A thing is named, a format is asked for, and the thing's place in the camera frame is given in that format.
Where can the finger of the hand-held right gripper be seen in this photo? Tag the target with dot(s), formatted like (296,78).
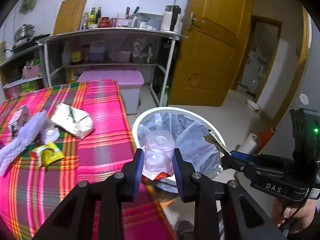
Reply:
(243,154)
(233,165)

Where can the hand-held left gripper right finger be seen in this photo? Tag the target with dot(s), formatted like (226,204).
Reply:
(178,172)

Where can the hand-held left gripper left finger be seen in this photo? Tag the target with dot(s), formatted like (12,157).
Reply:
(138,172)

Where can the printed carton with barcode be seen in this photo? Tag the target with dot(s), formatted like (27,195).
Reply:
(217,141)

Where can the clear plastic bin liner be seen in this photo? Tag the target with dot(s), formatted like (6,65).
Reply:
(190,140)

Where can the white round waste bin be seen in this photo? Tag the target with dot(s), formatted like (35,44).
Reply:
(172,109)

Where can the yellow snack packet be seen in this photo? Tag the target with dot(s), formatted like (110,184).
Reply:
(48,155)

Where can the small clear plastic cup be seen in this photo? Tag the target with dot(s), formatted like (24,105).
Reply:
(50,133)

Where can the white foam net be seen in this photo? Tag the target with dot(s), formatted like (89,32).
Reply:
(22,140)

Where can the pink drink carton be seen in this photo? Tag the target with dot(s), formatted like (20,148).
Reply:
(18,118)

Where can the person's right hand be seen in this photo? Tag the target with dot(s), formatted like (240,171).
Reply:
(283,210)

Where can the white paper roll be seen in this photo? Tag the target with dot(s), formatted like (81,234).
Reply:
(250,143)

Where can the orange plastic item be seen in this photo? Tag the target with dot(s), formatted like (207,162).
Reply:
(265,137)

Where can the white bowl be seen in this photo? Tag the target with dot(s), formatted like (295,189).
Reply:
(253,105)

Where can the grey slipper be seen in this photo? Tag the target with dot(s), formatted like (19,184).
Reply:
(183,230)

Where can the pink plaid tablecloth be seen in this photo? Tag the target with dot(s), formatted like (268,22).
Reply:
(100,120)

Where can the green plastic bottle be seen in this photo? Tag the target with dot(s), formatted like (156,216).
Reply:
(164,97)

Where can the round white sticker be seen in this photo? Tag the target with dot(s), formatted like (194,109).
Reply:
(304,98)

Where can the pink lid storage box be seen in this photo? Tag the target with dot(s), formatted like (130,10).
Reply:
(112,77)

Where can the yellow wooden door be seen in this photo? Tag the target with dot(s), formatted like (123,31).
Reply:
(212,55)

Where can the yellow food bag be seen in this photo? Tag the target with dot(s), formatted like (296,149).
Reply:
(73,76)

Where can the clear food containers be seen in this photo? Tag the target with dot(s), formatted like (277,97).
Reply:
(122,56)

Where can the plastic bags on shelf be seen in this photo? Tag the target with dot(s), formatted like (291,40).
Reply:
(141,51)

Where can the purple plastic jug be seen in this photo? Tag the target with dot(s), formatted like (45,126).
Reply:
(97,51)

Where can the yellow label oil bottle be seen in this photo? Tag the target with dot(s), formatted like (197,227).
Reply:
(76,55)

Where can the green box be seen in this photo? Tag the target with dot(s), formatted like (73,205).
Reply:
(28,86)

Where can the metal kitchen shelf rack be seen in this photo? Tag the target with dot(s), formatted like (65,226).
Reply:
(112,31)

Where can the pink plastic basket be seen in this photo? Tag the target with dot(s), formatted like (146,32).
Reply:
(31,72)

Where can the clear plastic container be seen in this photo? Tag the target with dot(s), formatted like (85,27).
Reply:
(148,21)

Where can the small glass jar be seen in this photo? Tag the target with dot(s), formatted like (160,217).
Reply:
(114,22)

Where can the red lid jar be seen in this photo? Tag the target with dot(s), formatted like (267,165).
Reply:
(104,22)

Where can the white thermos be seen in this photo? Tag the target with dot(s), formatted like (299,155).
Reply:
(166,18)

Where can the kitchen knife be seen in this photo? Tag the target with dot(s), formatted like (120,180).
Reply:
(128,12)
(135,12)

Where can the dark sauce bottle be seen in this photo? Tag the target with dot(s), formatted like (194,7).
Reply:
(99,16)

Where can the green glass bottle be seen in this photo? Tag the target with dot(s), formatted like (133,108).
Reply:
(92,16)

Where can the wooden side shelf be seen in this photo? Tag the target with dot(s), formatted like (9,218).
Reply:
(15,59)

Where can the black induction cooker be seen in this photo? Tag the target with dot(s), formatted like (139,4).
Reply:
(27,43)

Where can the wooden cutting board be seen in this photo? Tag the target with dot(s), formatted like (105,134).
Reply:
(70,15)

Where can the steel cooking pot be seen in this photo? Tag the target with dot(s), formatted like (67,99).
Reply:
(24,32)

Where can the yellow wooden door frame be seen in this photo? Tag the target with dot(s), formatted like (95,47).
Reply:
(300,80)

